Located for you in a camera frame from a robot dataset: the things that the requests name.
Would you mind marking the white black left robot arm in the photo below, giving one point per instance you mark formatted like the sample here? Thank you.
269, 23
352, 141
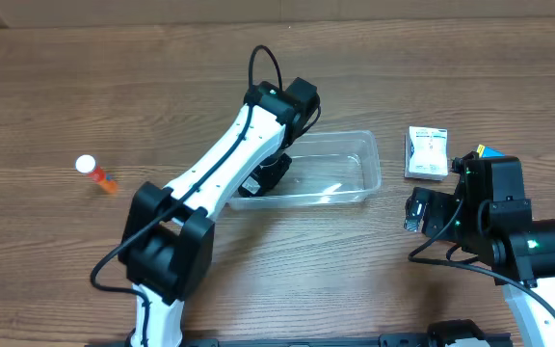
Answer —
169, 234

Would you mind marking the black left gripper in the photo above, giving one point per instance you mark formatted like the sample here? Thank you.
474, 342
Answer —
262, 176

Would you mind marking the clear plastic container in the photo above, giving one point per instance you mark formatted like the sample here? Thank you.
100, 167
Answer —
326, 168

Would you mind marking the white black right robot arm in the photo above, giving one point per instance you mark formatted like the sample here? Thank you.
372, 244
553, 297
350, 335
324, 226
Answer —
486, 226

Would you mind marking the white medicine box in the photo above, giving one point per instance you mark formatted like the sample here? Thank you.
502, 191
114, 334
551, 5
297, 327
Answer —
426, 153

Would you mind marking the blue cough drops box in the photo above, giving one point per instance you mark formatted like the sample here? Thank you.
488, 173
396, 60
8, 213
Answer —
488, 152

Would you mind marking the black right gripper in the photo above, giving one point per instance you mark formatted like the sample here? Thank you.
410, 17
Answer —
430, 212

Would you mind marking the orange tube white cap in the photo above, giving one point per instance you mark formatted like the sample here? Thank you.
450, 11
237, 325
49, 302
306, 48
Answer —
87, 165

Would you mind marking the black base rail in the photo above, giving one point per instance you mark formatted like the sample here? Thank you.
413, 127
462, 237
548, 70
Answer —
452, 333

